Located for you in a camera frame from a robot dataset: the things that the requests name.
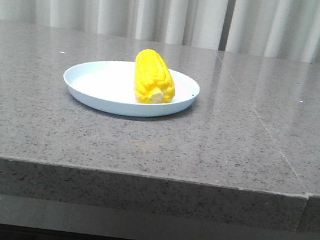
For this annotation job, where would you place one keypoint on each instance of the light blue round plate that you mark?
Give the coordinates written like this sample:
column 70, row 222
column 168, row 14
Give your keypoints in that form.
column 108, row 86

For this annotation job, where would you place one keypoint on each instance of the yellow toy corn cob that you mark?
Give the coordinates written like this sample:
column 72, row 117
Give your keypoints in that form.
column 153, row 82

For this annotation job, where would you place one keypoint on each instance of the white pleated curtain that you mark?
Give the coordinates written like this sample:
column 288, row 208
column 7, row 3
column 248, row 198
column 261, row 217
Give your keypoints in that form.
column 271, row 28

